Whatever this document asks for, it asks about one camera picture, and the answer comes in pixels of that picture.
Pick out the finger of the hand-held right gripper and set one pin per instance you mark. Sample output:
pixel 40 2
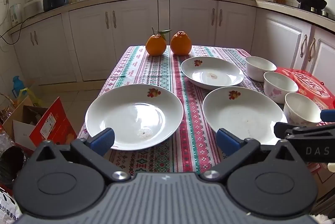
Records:
pixel 281 130
pixel 328 116

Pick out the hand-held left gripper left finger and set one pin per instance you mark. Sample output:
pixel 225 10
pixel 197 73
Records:
pixel 103 141

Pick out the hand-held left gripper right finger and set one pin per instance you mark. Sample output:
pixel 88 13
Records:
pixel 227 141

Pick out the white bowl pink flowers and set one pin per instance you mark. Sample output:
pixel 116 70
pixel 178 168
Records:
pixel 277 88
pixel 301 109

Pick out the plain white bowl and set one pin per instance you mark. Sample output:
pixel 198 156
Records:
pixel 257 69

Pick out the red gift box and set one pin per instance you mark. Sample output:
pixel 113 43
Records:
pixel 314 85

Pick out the patterned tablecloth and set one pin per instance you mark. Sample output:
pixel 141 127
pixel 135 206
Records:
pixel 193 114

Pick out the red cardboard box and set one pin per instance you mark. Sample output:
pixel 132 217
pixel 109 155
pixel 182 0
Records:
pixel 55 124

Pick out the yellow plastic bag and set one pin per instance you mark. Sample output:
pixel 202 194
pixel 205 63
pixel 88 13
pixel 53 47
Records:
pixel 31 97

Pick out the brown cardboard box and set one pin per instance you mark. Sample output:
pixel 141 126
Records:
pixel 18 111

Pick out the black bag-lined bin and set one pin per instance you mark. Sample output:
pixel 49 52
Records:
pixel 10 166

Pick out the gas stove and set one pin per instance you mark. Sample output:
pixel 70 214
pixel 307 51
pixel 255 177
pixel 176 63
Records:
pixel 328 13

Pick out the teal water jug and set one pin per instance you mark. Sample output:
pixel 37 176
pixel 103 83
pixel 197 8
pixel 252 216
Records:
pixel 18 84

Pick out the leafless orange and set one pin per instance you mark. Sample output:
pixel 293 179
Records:
pixel 180 43

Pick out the orange with leaf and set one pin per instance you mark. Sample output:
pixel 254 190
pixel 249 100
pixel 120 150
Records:
pixel 155 45

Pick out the white printed sack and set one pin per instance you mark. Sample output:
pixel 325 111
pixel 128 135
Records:
pixel 7 205

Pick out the white kitchen cabinet unit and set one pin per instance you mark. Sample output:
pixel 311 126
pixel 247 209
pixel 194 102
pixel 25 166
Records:
pixel 188 20

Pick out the white kettle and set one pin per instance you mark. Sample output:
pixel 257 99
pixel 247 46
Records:
pixel 15 14

